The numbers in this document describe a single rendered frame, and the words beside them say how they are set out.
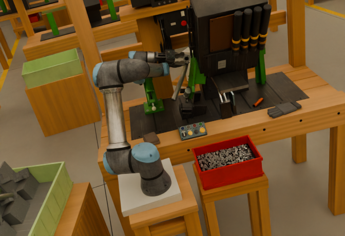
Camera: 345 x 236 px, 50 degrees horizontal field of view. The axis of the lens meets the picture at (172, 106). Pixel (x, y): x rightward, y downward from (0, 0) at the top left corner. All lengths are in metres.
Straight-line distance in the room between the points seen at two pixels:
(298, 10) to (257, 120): 0.86
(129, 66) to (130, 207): 0.65
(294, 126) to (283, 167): 1.03
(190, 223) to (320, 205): 1.33
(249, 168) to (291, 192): 1.17
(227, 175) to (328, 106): 0.76
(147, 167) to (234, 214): 1.30
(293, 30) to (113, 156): 1.55
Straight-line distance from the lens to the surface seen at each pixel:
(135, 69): 1.70
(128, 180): 1.92
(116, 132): 1.73
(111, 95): 1.73
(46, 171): 2.17
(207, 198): 1.88
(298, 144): 3.14
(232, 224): 2.79
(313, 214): 2.86
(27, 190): 2.14
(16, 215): 2.02
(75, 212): 2.03
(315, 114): 2.25
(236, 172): 1.86
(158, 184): 1.75
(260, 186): 1.93
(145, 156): 1.66
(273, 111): 2.19
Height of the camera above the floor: 2.07
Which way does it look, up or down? 29 degrees down
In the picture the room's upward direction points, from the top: 12 degrees counter-clockwise
